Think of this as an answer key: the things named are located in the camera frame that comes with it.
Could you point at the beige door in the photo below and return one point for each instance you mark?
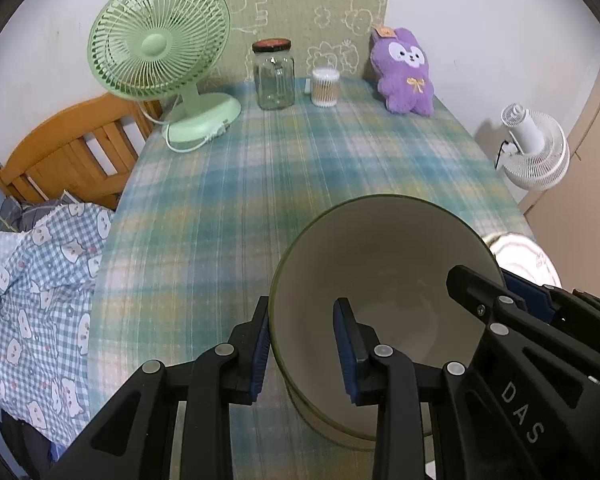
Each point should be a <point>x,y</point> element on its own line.
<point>595,185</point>

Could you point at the small white box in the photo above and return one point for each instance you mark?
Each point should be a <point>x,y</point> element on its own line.
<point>307,86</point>

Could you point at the purple plush toy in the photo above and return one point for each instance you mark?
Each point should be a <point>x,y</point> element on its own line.
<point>405,75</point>

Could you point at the checked printed blanket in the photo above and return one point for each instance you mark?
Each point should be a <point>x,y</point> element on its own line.
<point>30,310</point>

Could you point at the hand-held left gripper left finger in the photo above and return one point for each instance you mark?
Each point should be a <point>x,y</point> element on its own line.
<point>260,360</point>

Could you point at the red-rimmed white plate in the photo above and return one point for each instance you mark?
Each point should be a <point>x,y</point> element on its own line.
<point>522,260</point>

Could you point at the white standing fan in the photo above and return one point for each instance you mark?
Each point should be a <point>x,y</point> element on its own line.
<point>530,132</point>

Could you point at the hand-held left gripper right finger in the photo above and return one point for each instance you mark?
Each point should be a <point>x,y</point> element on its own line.
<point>346,355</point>

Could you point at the dark cloth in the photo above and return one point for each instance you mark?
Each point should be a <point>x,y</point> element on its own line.
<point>22,445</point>

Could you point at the grey cloth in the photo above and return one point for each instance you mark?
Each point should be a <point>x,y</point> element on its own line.
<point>30,217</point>

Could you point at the cotton swab container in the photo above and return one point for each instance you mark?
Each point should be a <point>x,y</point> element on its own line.
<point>325,90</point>

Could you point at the wooden headboard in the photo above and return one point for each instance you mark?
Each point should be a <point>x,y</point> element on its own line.
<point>45,145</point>

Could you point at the plaid tablecloth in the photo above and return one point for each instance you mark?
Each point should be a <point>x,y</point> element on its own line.
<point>205,235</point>

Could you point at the glass jar with lid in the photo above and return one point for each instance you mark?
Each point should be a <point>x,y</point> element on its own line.
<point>275,80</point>

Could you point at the beige bowl with green rim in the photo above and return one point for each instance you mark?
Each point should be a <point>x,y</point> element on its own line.
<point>405,260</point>

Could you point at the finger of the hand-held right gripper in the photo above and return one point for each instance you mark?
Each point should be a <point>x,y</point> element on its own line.
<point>530,295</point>
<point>480,292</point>

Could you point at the green desk fan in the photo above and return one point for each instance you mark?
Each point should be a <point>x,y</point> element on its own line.
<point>155,42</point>

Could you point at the green printed board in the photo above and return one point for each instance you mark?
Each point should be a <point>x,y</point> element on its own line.
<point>305,15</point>

